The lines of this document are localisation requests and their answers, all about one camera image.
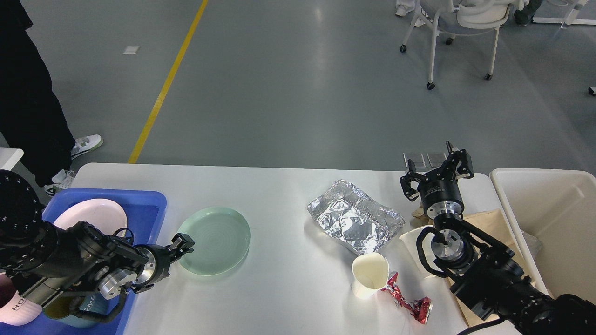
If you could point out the teal mug yellow inside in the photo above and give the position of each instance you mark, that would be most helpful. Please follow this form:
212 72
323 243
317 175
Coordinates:
59 310

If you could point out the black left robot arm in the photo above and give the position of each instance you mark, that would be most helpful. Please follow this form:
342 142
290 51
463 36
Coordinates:
95 269

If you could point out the white plastic bin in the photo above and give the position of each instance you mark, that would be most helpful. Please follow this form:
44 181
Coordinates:
552 214

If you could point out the pink round plate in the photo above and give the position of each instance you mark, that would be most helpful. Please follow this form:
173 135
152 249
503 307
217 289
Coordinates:
106 215

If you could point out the crumpled aluminium foil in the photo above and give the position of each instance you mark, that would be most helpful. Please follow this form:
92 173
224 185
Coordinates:
352 217

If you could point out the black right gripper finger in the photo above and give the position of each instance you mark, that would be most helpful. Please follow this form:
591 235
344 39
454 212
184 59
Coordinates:
415 185
456 166

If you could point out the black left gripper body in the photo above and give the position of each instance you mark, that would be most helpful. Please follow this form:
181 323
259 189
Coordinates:
155 269

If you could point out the white side table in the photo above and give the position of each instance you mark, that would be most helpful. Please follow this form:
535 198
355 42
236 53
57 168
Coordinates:
9 157

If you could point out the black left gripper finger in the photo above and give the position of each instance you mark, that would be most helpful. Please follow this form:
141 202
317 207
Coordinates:
181 244

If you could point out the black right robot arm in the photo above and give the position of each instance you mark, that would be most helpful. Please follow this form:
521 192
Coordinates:
486 277

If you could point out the mint green round plate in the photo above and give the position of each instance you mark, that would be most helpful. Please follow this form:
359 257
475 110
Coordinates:
222 239

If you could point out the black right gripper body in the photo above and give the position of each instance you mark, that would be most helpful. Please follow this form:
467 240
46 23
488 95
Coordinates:
440 197

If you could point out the person in black trousers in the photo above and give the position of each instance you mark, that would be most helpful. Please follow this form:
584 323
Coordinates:
31 116

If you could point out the white paper cup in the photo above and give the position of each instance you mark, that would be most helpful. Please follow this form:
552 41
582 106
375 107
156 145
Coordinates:
370 274

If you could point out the blue plastic tray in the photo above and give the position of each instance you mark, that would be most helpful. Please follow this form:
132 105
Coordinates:
145 212

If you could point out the white office chair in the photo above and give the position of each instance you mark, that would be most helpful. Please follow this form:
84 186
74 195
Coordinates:
461 18

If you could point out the white paper bowl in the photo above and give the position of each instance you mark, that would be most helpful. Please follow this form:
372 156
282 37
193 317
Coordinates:
410 239

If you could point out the brown paper bag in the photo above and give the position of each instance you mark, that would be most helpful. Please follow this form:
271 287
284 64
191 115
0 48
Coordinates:
495 224

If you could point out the crushed red can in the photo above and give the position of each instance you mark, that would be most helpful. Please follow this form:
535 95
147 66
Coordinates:
419 309

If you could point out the pink HOME mug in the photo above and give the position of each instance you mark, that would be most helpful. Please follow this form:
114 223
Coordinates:
14 309

